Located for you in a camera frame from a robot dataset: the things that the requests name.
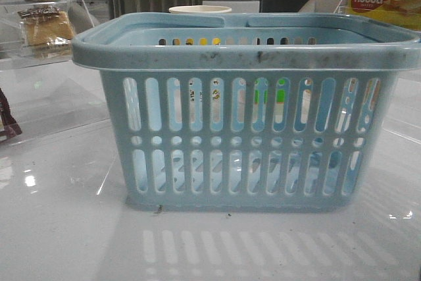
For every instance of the bread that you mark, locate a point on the bread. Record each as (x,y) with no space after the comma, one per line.
(47,31)

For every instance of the red nut snack packet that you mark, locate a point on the red nut snack packet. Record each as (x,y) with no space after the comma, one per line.
(9,126)

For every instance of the light blue plastic basket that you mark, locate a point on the light blue plastic basket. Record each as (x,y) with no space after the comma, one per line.
(247,111)

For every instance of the grey armchair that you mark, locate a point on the grey armchair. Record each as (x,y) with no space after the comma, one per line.
(321,6)

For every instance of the clear acrylic display shelf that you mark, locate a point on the clear acrylic display shelf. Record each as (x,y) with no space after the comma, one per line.
(14,53)

